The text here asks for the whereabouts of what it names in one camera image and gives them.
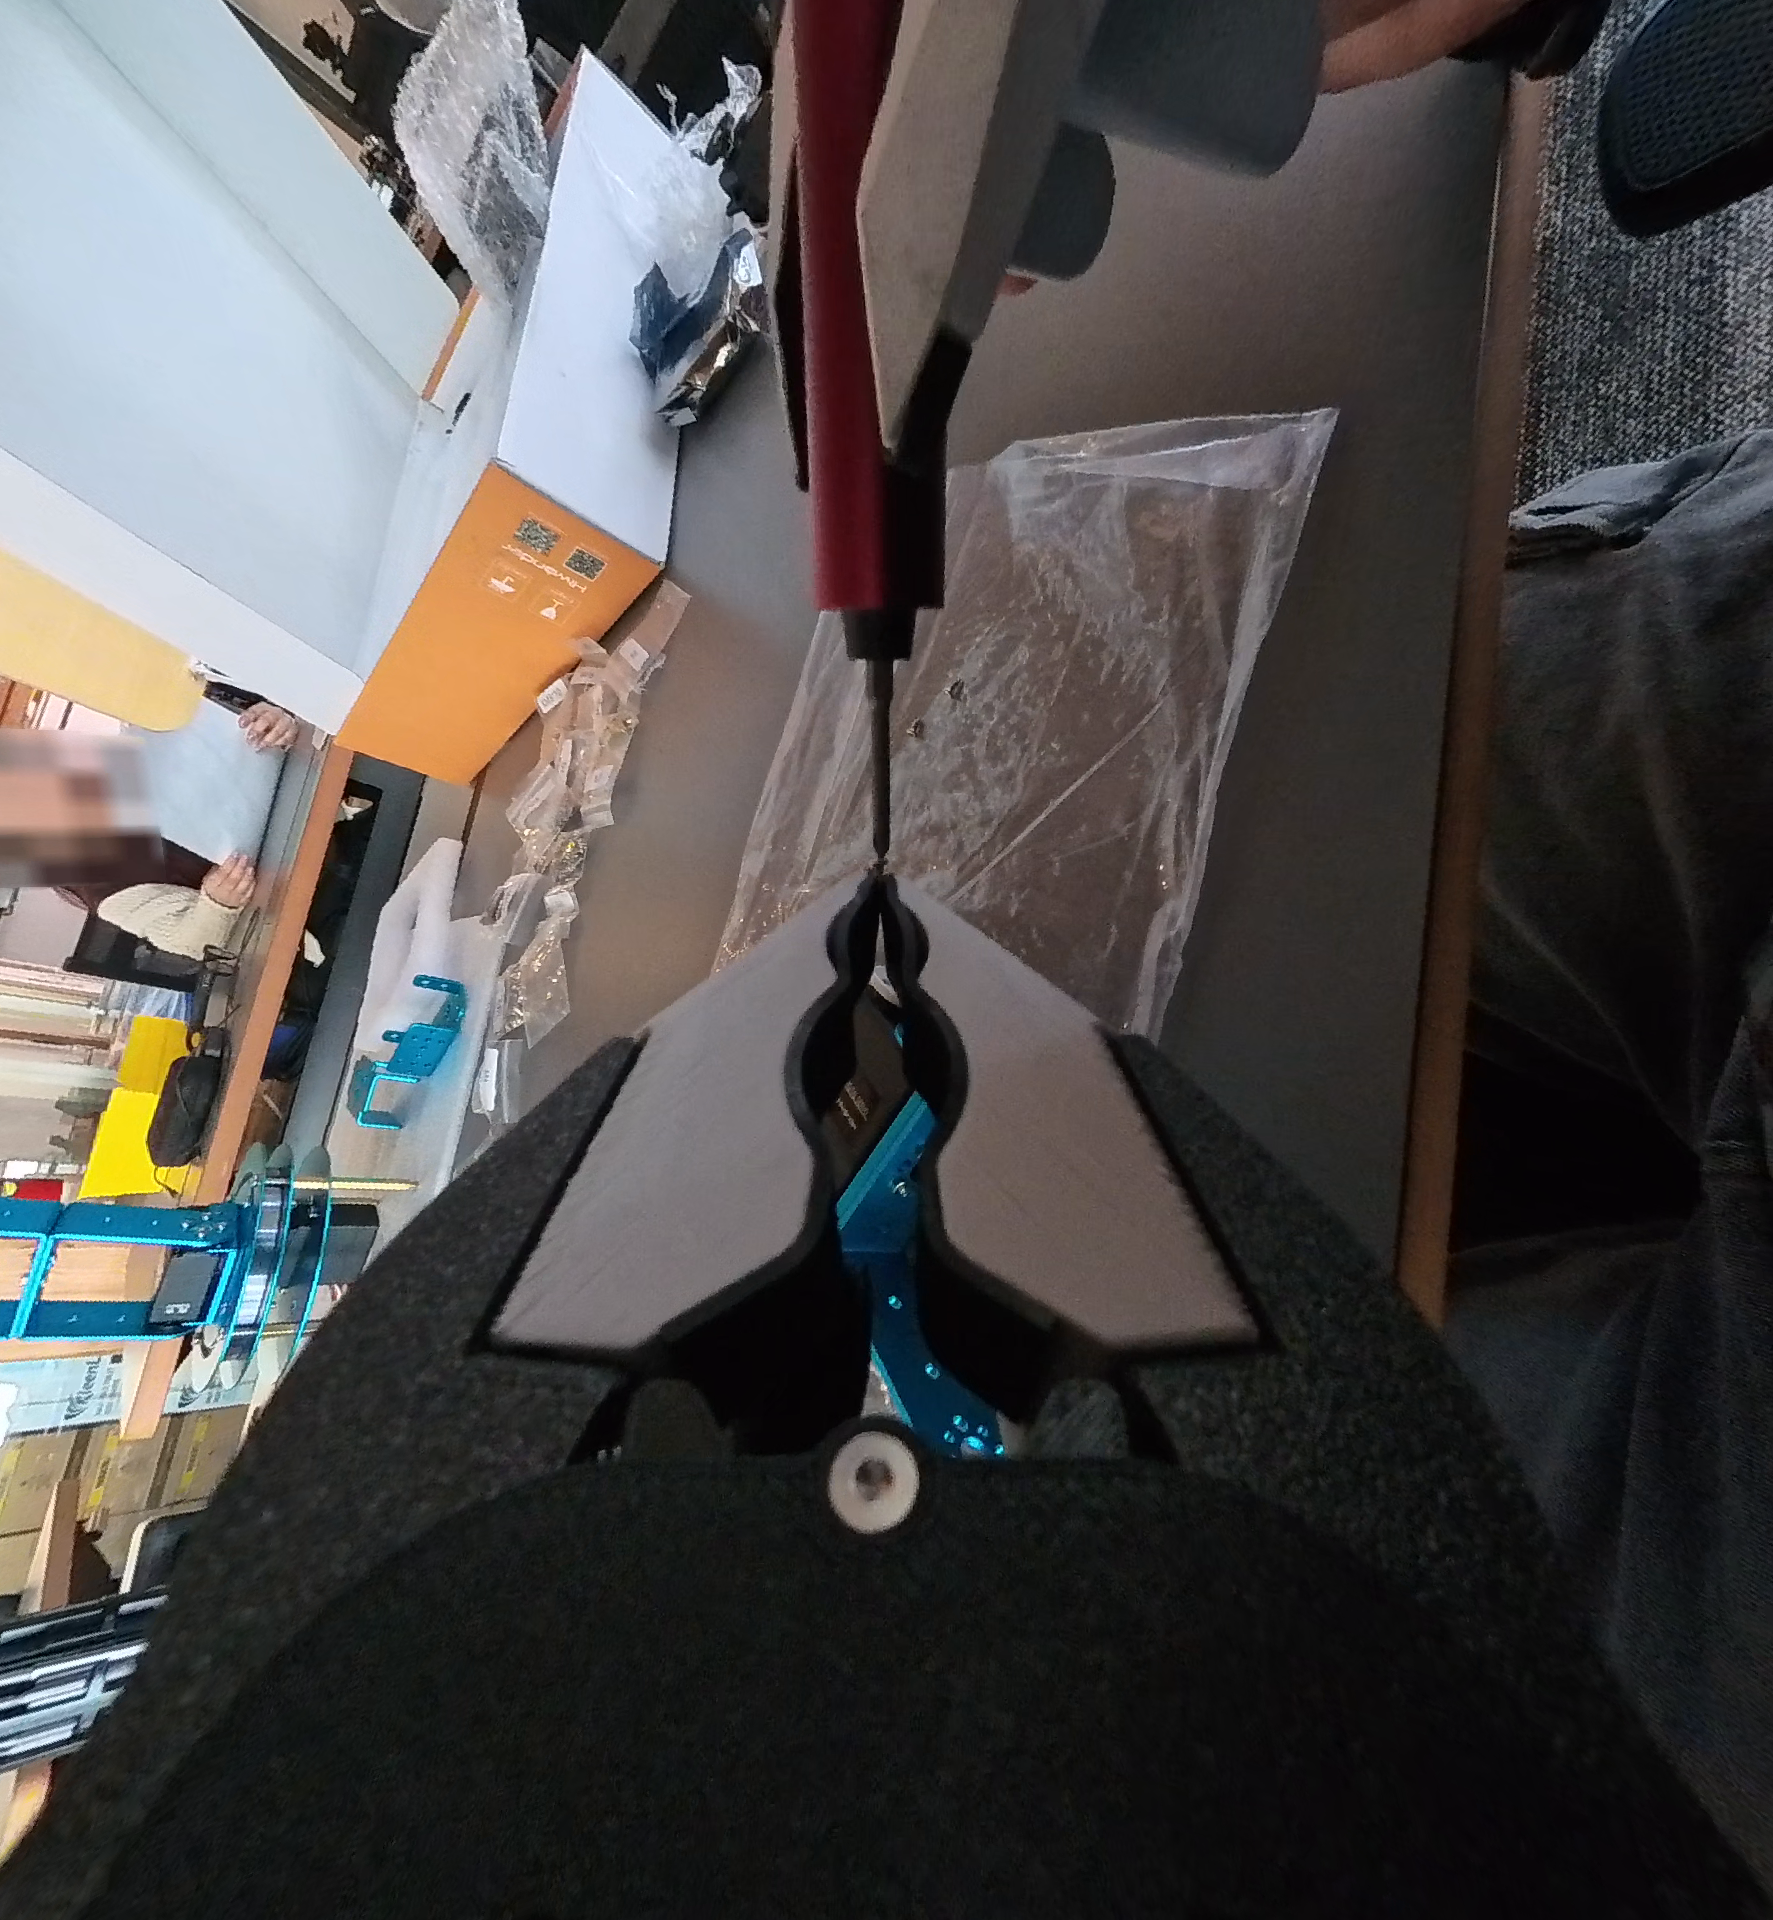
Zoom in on pale wooden table top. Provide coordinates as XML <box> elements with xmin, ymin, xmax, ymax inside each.
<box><xmin>0</xmin><ymin>540</ymin><xmax>205</xmax><ymax>734</ymax></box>

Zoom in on grey desk with wooden edge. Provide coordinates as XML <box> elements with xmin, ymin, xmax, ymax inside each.
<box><xmin>120</xmin><ymin>0</ymin><xmax>1540</xmax><ymax>1441</ymax></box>

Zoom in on orange and white box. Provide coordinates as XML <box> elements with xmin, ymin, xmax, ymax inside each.
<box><xmin>334</xmin><ymin>45</ymin><xmax>768</xmax><ymax>788</ymax></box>

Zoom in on white plastic bag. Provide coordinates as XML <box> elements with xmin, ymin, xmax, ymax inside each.
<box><xmin>338</xmin><ymin>837</ymin><xmax>527</xmax><ymax>1143</ymax></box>

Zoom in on yellow storage bins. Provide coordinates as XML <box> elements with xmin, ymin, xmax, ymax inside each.
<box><xmin>75</xmin><ymin>1011</ymin><xmax>228</xmax><ymax>1202</ymax></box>

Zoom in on dark blue office chair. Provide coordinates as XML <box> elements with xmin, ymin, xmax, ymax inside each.
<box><xmin>1598</xmin><ymin>0</ymin><xmax>1773</xmax><ymax>241</ymax></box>

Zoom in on pile of small screw bags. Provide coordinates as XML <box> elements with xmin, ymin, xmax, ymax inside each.
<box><xmin>487</xmin><ymin>578</ymin><xmax>693</xmax><ymax>1053</ymax></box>

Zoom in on clear plastic bag with board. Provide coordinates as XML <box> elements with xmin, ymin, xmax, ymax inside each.
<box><xmin>712</xmin><ymin>405</ymin><xmax>1341</xmax><ymax>1037</ymax></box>

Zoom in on black ribbed device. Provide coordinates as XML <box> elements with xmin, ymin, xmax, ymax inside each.
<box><xmin>0</xmin><ymin>1591</ymin><xmax>167</xmax><ymax>1787</ymax></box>

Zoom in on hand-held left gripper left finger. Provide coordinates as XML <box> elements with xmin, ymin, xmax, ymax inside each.
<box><xmin>480</xmin><ymin>878</ymin><xmax>869</xmax><ymax>1360</ymax></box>

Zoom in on small blue metal bracket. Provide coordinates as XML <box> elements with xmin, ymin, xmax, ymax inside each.
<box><xmin>345</xmin><ymin>972</ymin><xmax>475</xmax><ymax>1134</ymax></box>

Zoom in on person's grey trousers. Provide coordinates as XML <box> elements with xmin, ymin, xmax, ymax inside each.
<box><xmin>1441</xmin><ymin>419</ymin><xmax>1773</xmax><ymax>1920</ymax></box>

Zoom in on blue parts packets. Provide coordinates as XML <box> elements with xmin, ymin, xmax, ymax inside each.
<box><xmin>631</xmin><ymin>225</ymin><xmax>759</xmax><ymax>383</ymax></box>

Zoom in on stack of cardboard boxes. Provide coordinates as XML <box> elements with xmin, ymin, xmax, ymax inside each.
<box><xmin>0</xmin><ymin>1350</ymin><xmax>257</xmax><ymax>1593</ymax></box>

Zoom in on red electric screwdriver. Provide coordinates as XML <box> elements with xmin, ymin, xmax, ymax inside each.
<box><xmin>788</xmin><ymin>0</ymin><xmax>925</xmax><ymax>887</ymax></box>

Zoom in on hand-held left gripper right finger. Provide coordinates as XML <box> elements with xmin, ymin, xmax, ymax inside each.
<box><xmin>880</xmin><ymin>878</ymin><xmax>1265</xmax><ymax>1360</ymax></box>

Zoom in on another person's forearm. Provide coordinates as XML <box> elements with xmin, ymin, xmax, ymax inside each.
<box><xmin>91</xmin><ymin>882</ymin><xmax>228</xmax><ymax>970</ymax></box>

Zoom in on person's right hand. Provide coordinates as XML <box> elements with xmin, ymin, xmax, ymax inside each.
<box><xmin>1317</xmin><ymin>0</ymin><xmax>1566</xmax><ymax>97</ymax></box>

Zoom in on silver antistatic bag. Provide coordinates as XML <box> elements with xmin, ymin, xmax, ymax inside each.
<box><xmin>653</xmin><ymin>322</ymin><xmax>768</xmax><ymax>428</ymax></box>

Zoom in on black pouch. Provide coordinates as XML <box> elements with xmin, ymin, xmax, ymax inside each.
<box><xmin>142</xmin><ymin>1035</ymin><xmax>235</xmax><ymax>1172</ymax></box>

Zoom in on bubble wrap bag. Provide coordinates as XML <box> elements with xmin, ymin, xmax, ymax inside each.
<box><xmin>390</xmin><ymin>0</ymin><xmax>554</xmax><ymax>293</ymax></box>

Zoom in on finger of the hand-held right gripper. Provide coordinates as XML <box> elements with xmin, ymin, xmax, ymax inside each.
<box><xmin>766</xmin><ymin>0</ymin><xmax>820</xmax><ymax>495</ymax></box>
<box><xmin>853</xmin><ymin>0</ymin><xmax>1094</xmax><ymax>614</ymax></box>

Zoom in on blue metal servo bracket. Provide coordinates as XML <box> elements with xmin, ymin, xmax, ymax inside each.
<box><xmin>811</xmin><ymin>983</ymin><xmax>1008</xmax><ymax>1465</ymax></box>

